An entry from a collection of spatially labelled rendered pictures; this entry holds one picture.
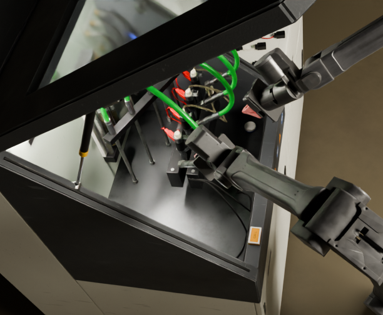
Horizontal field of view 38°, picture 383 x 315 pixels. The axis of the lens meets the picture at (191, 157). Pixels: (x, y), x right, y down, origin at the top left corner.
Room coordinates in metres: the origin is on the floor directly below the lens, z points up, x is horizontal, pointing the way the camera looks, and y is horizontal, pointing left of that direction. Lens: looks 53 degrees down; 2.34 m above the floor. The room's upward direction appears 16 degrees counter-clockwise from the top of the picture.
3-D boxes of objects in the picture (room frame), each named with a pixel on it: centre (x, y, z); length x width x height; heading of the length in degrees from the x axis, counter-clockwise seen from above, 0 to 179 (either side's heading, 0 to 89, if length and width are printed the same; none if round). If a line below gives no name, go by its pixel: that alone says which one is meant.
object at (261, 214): (0.92, -0.20, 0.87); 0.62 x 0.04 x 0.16; 155
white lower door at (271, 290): (0.91, -0.21, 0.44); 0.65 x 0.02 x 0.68; 155
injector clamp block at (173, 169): (1.12, -0.03, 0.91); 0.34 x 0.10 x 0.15; 155
